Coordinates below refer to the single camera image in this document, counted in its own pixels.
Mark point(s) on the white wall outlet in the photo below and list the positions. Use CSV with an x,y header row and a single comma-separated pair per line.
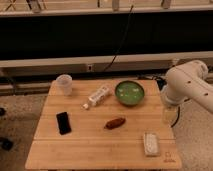
x,y
90,68

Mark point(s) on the clear plastic cup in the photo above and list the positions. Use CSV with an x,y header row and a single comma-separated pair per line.
x,y
64,82

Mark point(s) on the white rectangular sponge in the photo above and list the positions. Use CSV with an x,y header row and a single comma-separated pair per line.
x,y
151,146

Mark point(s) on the black smartphone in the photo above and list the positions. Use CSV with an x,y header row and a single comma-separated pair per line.
x,y
63,123

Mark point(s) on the dark red pepper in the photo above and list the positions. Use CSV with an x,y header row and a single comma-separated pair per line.
x,y
115,123

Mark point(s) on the black object on floor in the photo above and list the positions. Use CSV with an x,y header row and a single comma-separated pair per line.
x,y
6,144

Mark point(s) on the clear plastic bottle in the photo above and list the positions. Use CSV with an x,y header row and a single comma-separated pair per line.
x,y
97,97

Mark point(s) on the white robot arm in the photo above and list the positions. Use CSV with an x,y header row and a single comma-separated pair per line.
x,y
186,80

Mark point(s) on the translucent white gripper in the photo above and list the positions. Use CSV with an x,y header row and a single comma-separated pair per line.
x,y
169,114

